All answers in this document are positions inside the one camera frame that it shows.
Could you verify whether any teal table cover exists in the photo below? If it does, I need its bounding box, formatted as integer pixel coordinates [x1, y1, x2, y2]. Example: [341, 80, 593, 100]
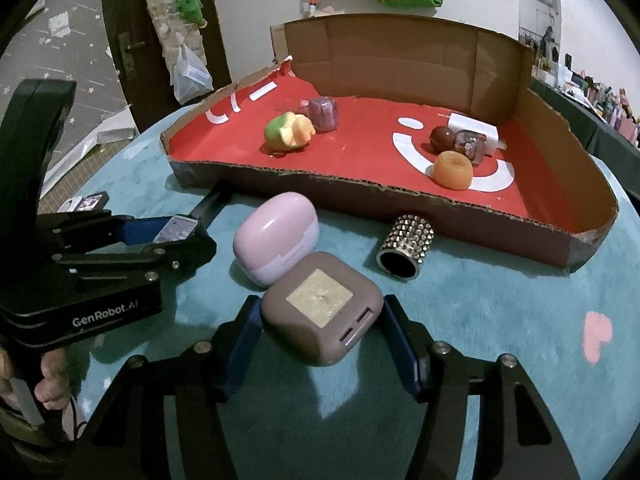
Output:
[37, 110, 640, 480]

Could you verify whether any cardboard box with red inside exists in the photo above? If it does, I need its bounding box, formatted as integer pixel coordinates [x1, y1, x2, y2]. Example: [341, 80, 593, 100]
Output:
[160, 14, 620, 273]

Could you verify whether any table with dark cloth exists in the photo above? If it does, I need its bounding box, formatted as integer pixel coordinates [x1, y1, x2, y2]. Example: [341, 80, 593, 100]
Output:
[531, 77, 640, 171]

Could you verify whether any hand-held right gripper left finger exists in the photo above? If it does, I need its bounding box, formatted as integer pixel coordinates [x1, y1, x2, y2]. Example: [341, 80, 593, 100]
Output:
[75, 295, 263, 480]

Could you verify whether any green plush toy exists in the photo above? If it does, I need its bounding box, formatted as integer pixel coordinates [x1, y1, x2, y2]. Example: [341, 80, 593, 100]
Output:
[177, 0, 208, 28]

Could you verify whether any red-brown ball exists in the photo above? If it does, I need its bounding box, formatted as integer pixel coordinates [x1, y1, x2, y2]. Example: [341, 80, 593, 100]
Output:
[430, 126, 457, 153]

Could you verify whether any clear hanging organizer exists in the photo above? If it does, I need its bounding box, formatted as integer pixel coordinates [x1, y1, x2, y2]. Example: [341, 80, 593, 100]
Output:
[132, 0, 201, 61]

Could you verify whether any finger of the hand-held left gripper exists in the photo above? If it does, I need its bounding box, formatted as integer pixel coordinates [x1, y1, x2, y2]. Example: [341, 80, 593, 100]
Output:
[42, 210, 173, 256]
[55, 232, 218, 281]

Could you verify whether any green yellow rubber toy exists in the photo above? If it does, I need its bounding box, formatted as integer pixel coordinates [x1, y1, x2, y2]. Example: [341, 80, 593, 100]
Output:
[264, 112, 317, 152]

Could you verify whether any row of cosmetic bottles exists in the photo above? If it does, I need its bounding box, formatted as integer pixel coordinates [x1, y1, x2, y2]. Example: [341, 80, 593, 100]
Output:
[535, 52, 640, 136]

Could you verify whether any white charger block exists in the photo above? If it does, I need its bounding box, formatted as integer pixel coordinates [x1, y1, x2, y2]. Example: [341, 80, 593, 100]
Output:
[447, 112, 507, 153]

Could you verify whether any purple white cosmetic tube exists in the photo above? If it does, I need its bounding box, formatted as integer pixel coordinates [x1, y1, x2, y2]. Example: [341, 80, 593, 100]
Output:
[306, 96, 342, 133]

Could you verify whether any brown square case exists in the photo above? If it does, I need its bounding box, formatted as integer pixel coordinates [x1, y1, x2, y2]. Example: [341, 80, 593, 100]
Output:
[261, 252, 385, 366]

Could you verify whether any pink oval case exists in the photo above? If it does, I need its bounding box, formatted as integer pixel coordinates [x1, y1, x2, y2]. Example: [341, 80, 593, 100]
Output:
[232, 191, 320, 288]

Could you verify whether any person's left hand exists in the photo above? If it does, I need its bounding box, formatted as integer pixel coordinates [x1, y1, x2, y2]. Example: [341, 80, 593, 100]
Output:
[32, 349, 73, 412]

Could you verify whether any gold studded cylinder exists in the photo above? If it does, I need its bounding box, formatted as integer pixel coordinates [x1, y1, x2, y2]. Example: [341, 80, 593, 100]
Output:
[376, 214, 435, 281]

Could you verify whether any white plastic bag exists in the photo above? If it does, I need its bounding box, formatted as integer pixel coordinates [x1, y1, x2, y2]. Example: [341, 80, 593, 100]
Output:
[172, 42, 215, 106]

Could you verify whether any dark brown door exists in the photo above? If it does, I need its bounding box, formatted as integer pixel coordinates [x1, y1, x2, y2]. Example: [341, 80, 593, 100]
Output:
[100, 0, 233, 131]

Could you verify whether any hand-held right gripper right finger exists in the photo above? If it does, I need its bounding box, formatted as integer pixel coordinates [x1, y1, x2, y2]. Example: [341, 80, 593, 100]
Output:
[382, 294, 581, 480]

